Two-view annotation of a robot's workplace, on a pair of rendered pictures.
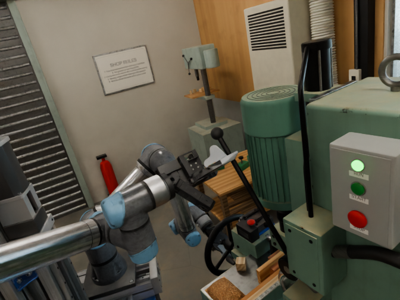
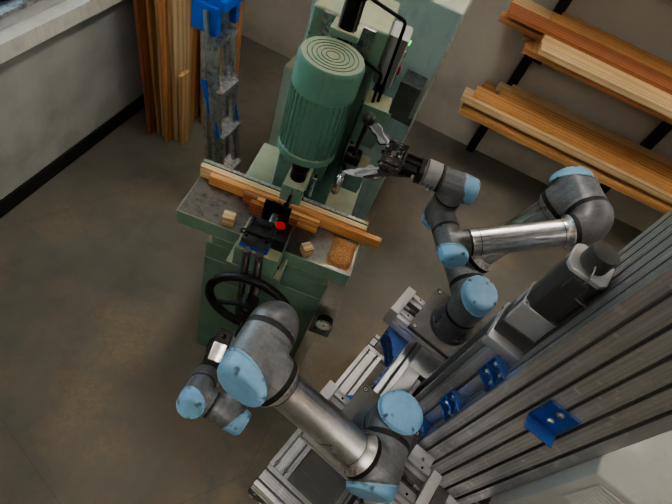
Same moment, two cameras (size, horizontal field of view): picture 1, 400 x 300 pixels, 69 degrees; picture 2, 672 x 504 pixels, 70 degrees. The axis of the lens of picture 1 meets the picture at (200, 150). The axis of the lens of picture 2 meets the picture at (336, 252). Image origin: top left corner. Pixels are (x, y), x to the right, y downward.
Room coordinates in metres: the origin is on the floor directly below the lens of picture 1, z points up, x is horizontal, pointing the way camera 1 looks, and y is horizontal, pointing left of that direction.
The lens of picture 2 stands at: (1.65, 0.44, 2.13)
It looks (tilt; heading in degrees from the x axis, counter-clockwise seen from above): 50 degrees down; 205
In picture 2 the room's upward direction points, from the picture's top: 24 degrees clockwise
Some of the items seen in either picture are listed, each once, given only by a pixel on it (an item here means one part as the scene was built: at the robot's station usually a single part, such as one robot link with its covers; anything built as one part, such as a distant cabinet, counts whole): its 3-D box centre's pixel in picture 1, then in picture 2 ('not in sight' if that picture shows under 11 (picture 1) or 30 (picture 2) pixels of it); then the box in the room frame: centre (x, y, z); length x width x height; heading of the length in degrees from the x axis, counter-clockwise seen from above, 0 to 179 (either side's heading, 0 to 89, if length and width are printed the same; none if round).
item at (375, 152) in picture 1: (369, 188); (392, 54); (0.40, -0.25, 1.40); 0.10 x 0.06 x 0.16; 30
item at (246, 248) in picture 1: (257, 237); (261, 247); (0.92, -0.14, 0.91); 0.15 x 0.14 x 0.09; 120
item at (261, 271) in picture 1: (281, 259); (287, 215); (0.77, -0.19, 0.93); 0.22 x 0.01 x 0.06; 120
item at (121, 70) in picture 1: (125, 69); not in sight; (3.64, 0.66, 1.48); 0.64 x 0.02 x 0.46; 112
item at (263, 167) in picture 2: not in sight; (290, 215); (0.64, -0.28, 0.76); 0.57 x 0.45 x 0.09; 30
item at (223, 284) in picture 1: (225, 290); (342, 251); (0.71, 0.02, 0.91); 0.12 x 0.09 x 0.03; 30
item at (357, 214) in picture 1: (356, 219); not in sight; (0.38, -0.22, 1.36); 0.03 x 0.01 x 0.03; 30
